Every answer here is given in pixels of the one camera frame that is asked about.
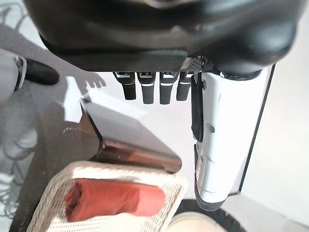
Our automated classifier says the white wicker laundry basket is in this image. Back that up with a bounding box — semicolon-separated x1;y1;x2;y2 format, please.
25;161;189;232

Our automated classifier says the round glass washer door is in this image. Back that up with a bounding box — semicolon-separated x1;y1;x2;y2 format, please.
169;198;244;232

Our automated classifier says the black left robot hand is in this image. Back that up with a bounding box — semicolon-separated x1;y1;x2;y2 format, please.
23;0;305;211

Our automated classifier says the red cloth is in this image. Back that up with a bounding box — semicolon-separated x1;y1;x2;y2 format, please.
64;178;167;223

